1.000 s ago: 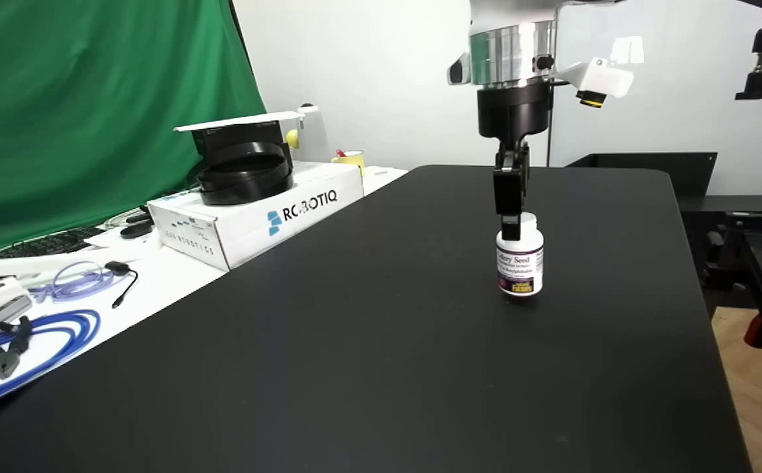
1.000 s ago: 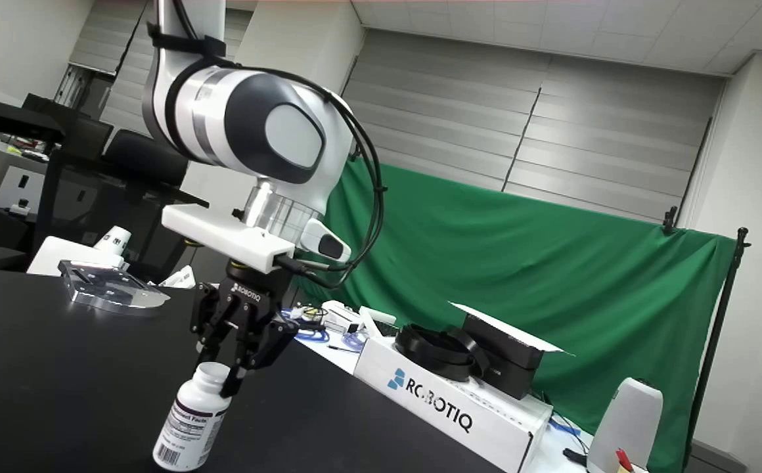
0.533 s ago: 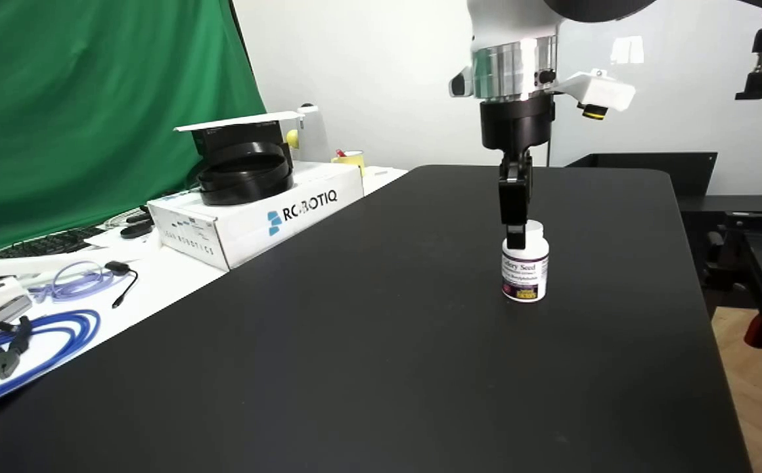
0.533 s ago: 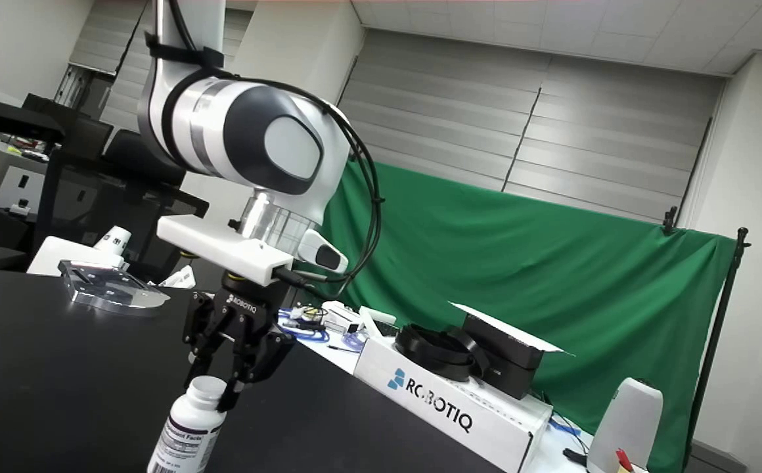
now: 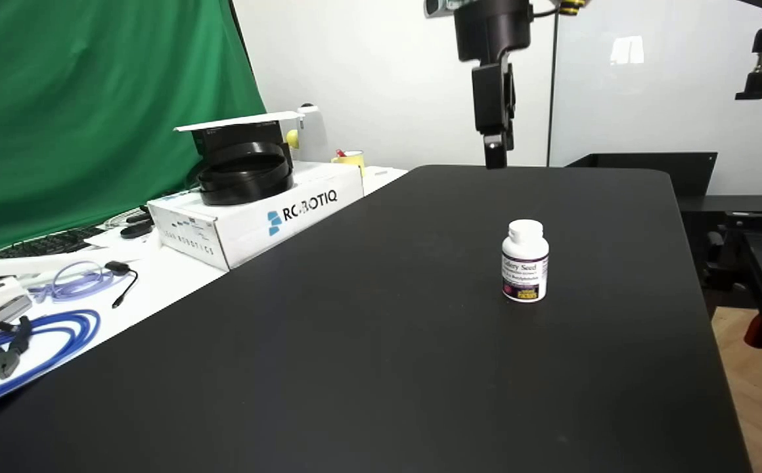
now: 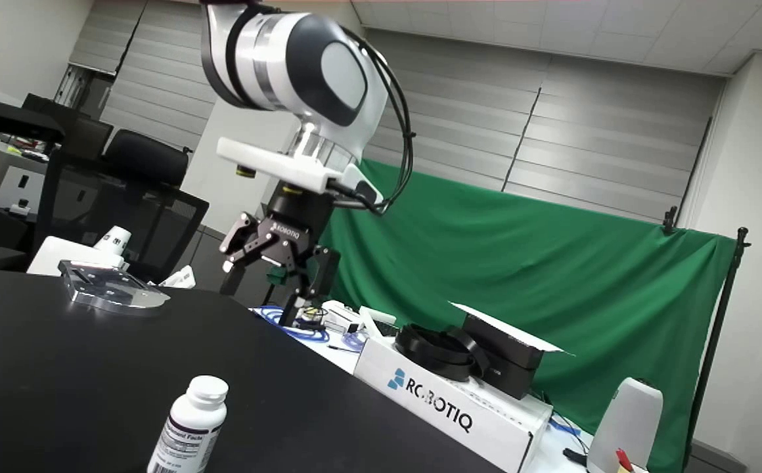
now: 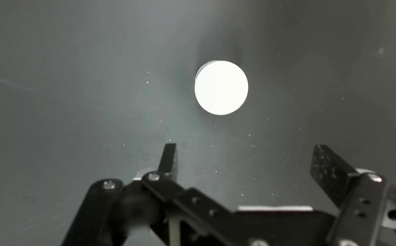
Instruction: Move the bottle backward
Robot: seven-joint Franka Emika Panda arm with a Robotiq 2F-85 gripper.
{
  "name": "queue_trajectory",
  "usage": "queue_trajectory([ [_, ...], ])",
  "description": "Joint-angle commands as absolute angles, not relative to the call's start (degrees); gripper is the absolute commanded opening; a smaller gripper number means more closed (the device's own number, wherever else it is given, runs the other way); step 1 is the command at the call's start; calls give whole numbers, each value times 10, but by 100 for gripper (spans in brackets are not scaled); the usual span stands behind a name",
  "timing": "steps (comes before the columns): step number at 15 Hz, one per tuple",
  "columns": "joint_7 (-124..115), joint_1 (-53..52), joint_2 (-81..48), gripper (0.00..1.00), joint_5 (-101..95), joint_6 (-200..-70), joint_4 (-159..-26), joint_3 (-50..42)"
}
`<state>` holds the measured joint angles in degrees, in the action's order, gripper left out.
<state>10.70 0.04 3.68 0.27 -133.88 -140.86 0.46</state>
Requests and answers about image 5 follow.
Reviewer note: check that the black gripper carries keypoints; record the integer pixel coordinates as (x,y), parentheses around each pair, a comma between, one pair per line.
(492,29)

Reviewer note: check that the white pill bottle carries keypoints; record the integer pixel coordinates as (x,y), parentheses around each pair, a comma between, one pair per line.
(525,263)

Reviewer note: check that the thin vertical metal pole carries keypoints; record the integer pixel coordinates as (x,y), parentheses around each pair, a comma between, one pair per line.
(554,95)

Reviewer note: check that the black computer mouse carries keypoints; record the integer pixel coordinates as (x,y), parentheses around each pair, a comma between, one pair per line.
(138,229)

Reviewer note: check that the small red object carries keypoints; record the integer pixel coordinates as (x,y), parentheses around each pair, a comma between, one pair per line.
(755,329)

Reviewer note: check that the black monitor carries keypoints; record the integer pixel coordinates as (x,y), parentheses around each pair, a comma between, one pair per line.
(652,173)

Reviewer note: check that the green screen cloth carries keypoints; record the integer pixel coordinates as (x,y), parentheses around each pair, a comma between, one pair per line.
(93,107)

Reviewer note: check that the white Robotiq cardboard box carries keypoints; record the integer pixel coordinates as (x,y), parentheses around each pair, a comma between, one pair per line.
(250,219)

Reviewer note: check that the black clamp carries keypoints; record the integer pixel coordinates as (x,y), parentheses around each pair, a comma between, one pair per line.
(7,346)

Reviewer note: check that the black keyboard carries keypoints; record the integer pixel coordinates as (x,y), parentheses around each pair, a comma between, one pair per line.
(44,244)

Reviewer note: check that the small yellow object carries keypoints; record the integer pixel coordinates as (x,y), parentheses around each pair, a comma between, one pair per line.
(351,159)

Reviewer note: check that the black box with white lid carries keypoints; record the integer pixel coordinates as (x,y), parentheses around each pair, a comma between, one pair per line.
(240,128)

